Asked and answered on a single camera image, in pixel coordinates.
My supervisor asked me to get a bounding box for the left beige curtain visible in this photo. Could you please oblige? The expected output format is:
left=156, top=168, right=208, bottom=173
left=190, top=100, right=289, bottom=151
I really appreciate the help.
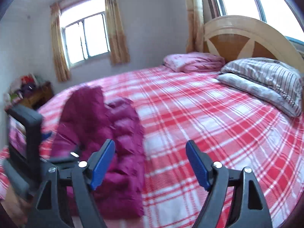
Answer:
left=50, top=3, right=70, bottom=82

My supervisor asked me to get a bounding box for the pink folded quilt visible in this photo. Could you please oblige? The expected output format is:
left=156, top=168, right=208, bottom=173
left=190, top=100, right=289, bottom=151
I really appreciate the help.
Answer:
left=163, top=52, right=225, bottom=73

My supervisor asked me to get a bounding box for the side window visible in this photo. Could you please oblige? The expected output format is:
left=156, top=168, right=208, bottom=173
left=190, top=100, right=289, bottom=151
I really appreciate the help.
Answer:
left=209, top=0, right=303, bottom=46

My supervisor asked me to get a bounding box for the right beige curtain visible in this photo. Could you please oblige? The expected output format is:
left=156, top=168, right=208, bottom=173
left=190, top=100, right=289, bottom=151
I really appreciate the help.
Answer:
left=105, top=0, right=130, bottom=65

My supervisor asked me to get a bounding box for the clothes pile on desk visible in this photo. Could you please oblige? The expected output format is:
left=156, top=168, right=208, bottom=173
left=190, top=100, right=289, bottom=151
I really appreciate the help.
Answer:
left=8, top=73, right=47, bottom=100

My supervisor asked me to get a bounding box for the wooden bed headboard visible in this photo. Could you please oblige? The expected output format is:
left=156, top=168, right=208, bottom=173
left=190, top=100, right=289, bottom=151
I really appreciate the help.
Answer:
left=203, top=15, right=303, bottom=73

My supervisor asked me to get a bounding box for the brown wooden desk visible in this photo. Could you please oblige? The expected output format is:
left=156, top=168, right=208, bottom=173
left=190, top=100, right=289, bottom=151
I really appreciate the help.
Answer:
left=15, top=81, right=54, bottom=110

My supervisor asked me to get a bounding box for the back window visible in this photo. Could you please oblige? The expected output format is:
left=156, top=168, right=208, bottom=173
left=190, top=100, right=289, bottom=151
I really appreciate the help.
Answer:
left=60, top=0, right=110, bottom=67

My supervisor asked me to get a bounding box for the side beige curtain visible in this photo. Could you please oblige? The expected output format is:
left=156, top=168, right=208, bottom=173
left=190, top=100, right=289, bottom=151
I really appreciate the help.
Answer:
left=185, top=0, right=204, bottom=52

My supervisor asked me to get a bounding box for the grey floral pillow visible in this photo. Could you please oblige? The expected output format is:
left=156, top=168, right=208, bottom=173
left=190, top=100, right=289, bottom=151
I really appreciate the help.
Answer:
left=217, top=73, right=302, bottom=117

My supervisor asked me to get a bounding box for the magenta puffer jacket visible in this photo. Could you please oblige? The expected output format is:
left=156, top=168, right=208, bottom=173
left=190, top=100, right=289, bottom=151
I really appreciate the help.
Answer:
left=50, top=86, right=145, bottom=219

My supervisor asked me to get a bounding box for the striped pillow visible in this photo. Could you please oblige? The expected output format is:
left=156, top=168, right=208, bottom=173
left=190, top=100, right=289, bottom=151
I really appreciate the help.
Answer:
left=221, top=57, right=303, bottom=105

